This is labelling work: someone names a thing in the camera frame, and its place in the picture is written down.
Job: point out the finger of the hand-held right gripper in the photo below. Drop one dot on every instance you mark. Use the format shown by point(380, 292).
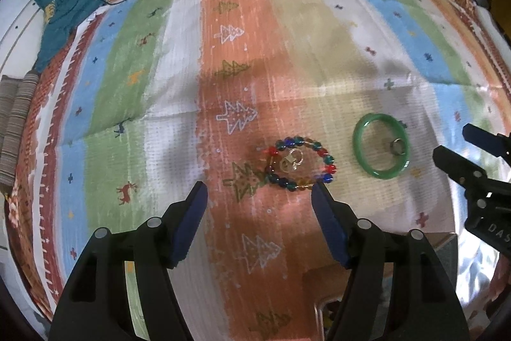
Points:
point(459, 164)
point(485, 139)

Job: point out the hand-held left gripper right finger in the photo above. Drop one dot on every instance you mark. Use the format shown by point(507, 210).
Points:
point(329, 225)

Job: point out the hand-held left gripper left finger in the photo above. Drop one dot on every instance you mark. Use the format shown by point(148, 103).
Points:
point(189, 225)

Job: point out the green jade bangle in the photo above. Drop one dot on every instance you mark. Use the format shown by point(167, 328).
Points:
point(361, 155)

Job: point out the colourful striped mat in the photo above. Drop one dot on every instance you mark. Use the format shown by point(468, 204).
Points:
point(279, 65)

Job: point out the grey striped folded cloth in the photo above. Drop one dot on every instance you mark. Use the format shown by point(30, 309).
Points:
point(16, 121)

